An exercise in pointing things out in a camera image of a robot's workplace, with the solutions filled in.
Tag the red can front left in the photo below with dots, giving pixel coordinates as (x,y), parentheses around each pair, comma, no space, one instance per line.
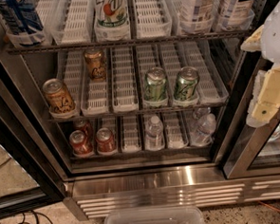
(80,143)

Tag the green can right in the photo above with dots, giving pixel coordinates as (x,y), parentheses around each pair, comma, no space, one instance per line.
(186,82)

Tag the red can front right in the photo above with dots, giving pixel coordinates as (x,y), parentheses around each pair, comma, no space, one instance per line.
(105,140)

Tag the steel fridge vent grille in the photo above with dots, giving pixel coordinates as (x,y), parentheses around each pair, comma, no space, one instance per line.
(238,191)

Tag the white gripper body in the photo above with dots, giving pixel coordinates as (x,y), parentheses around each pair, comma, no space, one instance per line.
(275,40)

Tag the middle wire shelf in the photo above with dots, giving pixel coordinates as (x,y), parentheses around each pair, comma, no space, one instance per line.
(139,112)

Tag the white blue labelled bottle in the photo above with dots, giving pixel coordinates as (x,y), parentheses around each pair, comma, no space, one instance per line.
(196,16)

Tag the gold can rear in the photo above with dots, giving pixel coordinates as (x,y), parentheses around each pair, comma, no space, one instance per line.
(95,63)

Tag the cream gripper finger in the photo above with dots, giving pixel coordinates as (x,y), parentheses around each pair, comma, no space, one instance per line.
(266,97)
(252,43)

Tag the clear plastic bin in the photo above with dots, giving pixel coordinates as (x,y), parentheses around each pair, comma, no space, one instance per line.
(157,215)

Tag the gold can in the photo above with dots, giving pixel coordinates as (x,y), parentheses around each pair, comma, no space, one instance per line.
(58,97)
(95,63)

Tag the wire shelf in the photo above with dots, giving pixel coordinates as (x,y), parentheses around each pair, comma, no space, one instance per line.
(131,42)
(139,112)

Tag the blue label plastic bottle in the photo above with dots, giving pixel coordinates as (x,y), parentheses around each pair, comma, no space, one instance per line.
(233,15)

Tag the water bottle centre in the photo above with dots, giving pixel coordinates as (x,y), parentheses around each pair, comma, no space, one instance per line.
(154,133)

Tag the water bottle right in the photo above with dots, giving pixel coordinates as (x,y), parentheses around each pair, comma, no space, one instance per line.
(203,126)

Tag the water bottle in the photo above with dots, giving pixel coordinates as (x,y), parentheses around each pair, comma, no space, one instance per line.
(203,126)
(154,133)

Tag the blue white bottle far left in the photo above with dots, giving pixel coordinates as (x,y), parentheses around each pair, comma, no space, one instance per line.
(25,26)

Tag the red can rear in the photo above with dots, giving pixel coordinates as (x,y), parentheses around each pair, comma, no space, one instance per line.
(85,126)

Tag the green can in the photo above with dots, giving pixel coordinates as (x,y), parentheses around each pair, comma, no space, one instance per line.
(186,82)
(155,85)

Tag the fridge open glass door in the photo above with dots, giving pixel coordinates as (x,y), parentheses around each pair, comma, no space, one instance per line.
(37,185)

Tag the green can left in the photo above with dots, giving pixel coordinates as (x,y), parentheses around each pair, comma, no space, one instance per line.
(155,85)

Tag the gold can front left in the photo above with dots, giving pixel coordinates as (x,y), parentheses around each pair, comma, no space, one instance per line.
(58,97)

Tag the red can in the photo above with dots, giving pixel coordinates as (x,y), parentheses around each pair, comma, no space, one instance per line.
(85,126)
(105,140)
(80,143)

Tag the top wire shelf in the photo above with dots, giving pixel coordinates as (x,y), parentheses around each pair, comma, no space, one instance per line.
(131,42)

